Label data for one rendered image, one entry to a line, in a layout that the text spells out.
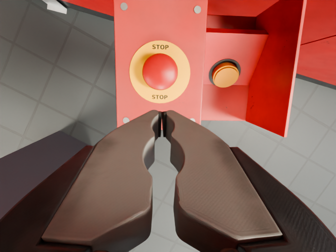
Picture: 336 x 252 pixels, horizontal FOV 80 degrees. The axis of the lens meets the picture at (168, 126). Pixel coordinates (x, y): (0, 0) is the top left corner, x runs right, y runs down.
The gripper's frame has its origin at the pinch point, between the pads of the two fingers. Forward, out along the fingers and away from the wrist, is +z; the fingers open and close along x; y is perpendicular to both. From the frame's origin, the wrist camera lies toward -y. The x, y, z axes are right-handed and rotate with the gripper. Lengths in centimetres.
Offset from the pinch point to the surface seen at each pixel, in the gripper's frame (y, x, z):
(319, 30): -1, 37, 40
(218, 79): 3.9, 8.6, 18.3
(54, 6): -2, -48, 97
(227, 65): 1.7, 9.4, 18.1
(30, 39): 12, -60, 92
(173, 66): 0.3, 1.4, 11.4
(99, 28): 6, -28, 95
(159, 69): 0.6, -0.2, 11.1
